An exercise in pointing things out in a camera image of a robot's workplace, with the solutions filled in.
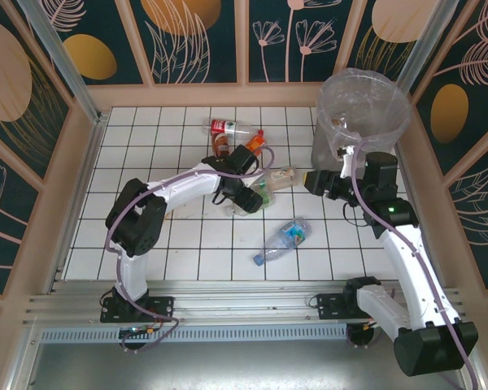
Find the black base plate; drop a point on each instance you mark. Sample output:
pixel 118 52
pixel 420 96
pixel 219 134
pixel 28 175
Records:
pixel 162 308
pixel 329 306

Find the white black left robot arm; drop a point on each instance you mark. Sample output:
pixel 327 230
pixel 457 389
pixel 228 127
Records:
pixel 134 272

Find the brown drink plastic bottle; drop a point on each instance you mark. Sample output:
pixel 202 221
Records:
pixel 221 143

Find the beige label clear bottle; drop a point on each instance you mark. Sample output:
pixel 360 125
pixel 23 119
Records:
pixel 282 175

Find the green lime label bottle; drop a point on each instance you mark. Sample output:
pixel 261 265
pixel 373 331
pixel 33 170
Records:
pixel 268 199

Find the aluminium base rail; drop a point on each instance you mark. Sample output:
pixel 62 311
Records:
pixel 244 302

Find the orange label plastic bottle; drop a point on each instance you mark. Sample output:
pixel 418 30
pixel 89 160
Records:
pixel 254 143

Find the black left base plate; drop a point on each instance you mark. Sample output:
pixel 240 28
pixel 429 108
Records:
pixel 162 308

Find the colourful light blue label bottle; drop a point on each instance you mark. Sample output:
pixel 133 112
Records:
pixel 288 235

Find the gold label bottle white cap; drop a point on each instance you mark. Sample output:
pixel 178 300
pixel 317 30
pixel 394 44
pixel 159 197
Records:
pixel 339 121

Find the grey mesh waste bin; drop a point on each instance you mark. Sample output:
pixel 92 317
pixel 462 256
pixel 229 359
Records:
pixel 321 150

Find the red white label plastic bottle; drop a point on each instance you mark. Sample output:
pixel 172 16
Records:
pixel 219 126

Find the aluminium corner post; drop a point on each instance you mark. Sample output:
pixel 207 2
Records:
pixel 421 44
pixel 65 65

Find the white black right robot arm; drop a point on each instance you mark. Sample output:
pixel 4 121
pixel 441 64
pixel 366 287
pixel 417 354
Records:
pixel 415 268

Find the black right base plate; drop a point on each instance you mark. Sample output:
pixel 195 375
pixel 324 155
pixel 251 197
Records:
pixel 329 306

